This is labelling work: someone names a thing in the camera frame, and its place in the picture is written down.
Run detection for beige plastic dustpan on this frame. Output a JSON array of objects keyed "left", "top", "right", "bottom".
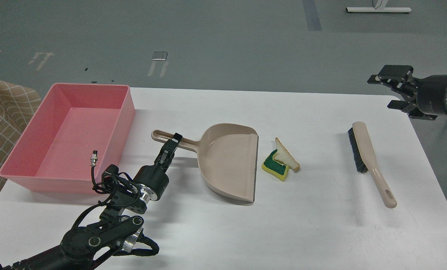
[{"left": 151, "top": 123, "right": 259, "bottom": 204}]

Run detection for brown checkered cloth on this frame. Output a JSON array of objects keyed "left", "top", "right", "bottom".
[{"left": 0, "top": 76, "right": 42, "bottom": 218}]

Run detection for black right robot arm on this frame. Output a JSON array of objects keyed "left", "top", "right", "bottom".
[{"left": 367, "top": 64, "right": 447, "bottom": 121}]

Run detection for pink plastic bin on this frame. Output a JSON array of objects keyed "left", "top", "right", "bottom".
[{"left": 0, "top": 83, "right": 135, "bottom": 194}]

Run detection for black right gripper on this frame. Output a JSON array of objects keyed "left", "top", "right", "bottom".
[{"left": 367, "top": 65, "right": 447, "bottom": 121}]

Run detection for yellow green sponge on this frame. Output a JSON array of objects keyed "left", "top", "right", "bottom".
[{"left": 261, "top": 149, "right": 290, "bottom": 182}]

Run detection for white table leg base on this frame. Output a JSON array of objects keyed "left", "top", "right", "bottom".
[{"left": 346, "top": 0, "right": 412, "bottom": 14}]

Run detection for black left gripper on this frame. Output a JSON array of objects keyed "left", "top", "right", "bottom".
[{"left": 133, "top": 133, "right": 182, "bottom": 201}]

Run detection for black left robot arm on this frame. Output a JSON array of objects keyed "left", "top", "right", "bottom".
[{"left": 0, "top": 133, "right": 183, "bottom": 270}]

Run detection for beige hand brush black bristles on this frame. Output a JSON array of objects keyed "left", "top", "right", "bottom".
[{"left": 347, "top": 121, "right": 398, "bottom": 209}]

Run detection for toy bread slice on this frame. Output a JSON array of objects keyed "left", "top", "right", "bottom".
[{"left": 273, "top": 137, "right": 300, "bottom": 173}]

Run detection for metal floor plate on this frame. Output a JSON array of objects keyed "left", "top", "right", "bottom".
[{"left": 152, "top": 51, "right": 168, "bottom": 61}]

